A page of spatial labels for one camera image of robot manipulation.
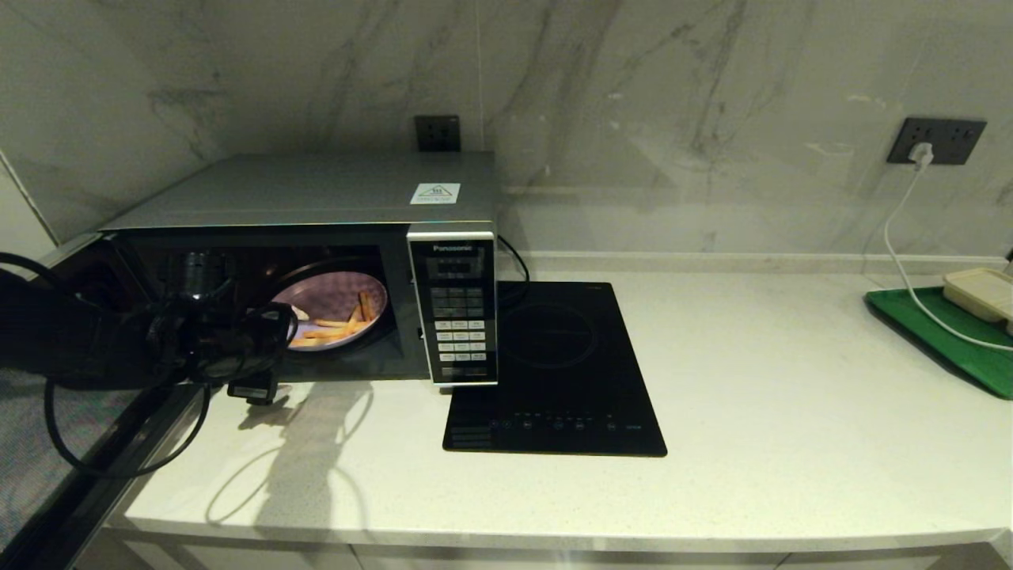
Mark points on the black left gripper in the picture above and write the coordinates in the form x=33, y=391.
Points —
x=253, y=348

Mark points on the purple plastic plate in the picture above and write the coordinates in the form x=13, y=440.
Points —
x=332, y=297

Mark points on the silver Panasonic microwave oven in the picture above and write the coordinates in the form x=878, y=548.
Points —
x=316, y=190

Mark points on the black induction cooktop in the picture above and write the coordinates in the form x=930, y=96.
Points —
x=554, y=332

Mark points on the grey cabinet front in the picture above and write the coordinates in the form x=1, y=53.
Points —
x=554, y=559

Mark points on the white power plug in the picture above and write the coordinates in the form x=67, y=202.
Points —
x=921, y=153

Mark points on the green plastic tray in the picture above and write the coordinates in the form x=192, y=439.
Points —
x=950, y=348

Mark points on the beige lidded container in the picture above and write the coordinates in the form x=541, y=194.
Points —
x=981, y=293

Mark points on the small black wall socket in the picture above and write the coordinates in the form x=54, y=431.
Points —
x=437, y=133

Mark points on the wide black wall socket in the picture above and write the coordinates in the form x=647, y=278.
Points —
x=954, y=139

